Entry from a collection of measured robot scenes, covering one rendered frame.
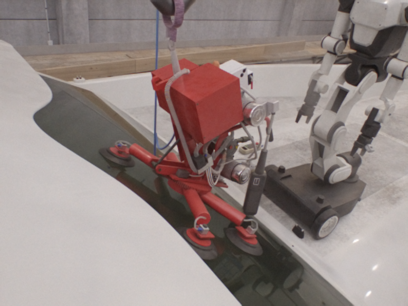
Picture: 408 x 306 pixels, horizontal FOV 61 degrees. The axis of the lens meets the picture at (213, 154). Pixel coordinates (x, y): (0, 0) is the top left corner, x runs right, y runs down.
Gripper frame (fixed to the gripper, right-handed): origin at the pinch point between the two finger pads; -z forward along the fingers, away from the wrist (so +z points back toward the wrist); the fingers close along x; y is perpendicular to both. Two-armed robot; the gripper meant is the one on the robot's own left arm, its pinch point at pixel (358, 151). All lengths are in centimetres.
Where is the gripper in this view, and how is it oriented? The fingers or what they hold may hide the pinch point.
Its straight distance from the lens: 213.4
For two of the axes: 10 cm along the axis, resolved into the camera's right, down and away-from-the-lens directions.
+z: 3.0, -8.7, -3.9
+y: 5.4, 4.9, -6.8
